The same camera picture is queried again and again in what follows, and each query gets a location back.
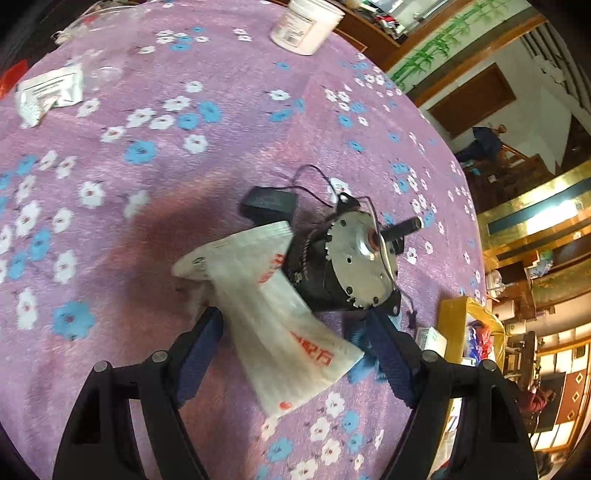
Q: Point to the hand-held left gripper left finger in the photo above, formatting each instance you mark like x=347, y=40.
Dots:
x=198, y=360

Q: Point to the red plastic packet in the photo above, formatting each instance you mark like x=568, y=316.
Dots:
x=9, y=81

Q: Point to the clear plastic cup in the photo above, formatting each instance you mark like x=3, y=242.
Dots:
x=104, y=71

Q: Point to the white sachet packet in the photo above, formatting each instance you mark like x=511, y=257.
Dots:
x=53, y=87
x=30, y=114

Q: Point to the black electric motor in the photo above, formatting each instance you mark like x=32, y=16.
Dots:
x=355, y=258

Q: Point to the wooden stair railing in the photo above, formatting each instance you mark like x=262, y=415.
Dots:
x=517, y=170

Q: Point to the wooden counter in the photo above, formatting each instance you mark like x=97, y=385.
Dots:
x=364, y=32

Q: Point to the golden pillar panel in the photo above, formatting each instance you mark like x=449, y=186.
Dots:
x=531, y=221

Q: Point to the brown wooden door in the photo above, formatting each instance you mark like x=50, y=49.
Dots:
x=471, y=99

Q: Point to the yellow taped cardboard box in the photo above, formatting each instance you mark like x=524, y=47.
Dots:
x=455, y=323

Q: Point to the white plastic bag red print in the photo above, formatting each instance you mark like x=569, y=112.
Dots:
x=277, y=332

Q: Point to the green bamboo wall decal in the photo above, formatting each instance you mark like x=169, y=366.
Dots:
x=429, y=50

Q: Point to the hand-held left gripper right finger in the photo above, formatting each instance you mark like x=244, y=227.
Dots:
x=392, y=360

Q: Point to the small white carton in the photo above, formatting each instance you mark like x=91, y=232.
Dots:
x=431, y=340

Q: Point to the white plastic jar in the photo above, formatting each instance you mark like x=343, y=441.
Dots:
x=304, y=25

